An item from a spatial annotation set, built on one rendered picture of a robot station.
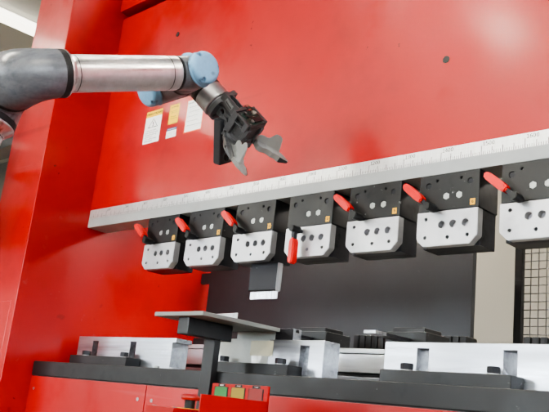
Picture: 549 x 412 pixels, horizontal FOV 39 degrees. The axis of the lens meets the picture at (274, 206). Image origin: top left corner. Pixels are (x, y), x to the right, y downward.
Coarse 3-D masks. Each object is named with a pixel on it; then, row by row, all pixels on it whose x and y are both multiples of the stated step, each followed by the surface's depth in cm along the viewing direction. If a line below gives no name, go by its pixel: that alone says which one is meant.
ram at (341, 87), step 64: (192, 0) 261; (256, 0) 237; (320, 0) 217; (384, 0) 200; (448, 0) 185; (512, 0) 173; (256, 64) 229; (320, 64) 210; (384, 64) 194; (448, 64) 180; (512, 64) 168; (128, 128) 268; (320, 128) 204; (384, 128) 189; (448, 128) 176; (512, 128) 164; (128, 192) 257; (256, 192) 214; (320, 192) 198
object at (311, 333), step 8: (304, 328) 221; (312, 328) 219; (320, 328) 217; (304, 336) 213; (312, 336) 216; (320, 336) 214; (328, 336) 214; (336, 336) 216; (344, 336) 219; (344, 344) 219
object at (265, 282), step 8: (256, 264) 211; (264, 264) 209; (272, 264) 207; (280, 264) 206; (256, 272) 210; (264, 272) 208; (272, 272) 206; (280, 272) 206; (256, 280) 210; (264, 280) 207; (272, 280) 205; (280, 280) 206; (248, 288) 211; (256, 288) 209; (264, 288) 207; (272, 288) 205; (280, 288) 205; (256, 296) 209; (264, 296) 207; (272, 296) 205
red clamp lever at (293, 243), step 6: (294, 228) 195; (300, 228) 196; (294, 234) 195; (294, 240) 194; (288, 246) 195; (294, 246) 194; (288, 252) 194; (294, 252) 194; (288, 258) 193; (294, 258) 194
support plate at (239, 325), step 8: (160, 312) 191; (168, 312) 188; (176, 312) 186; (184, 312) 184; (192, 312) 182; (200, 312) 180; (208, 312) 181; (208, 320) 190; (216, 320) 188; (224, 320) 186; (232, 320) 186; (240, 320) 188; (240, 328) 198; (248, 328) 196; (256, 328) 195; (264, 328) 194; (272, 328) 196
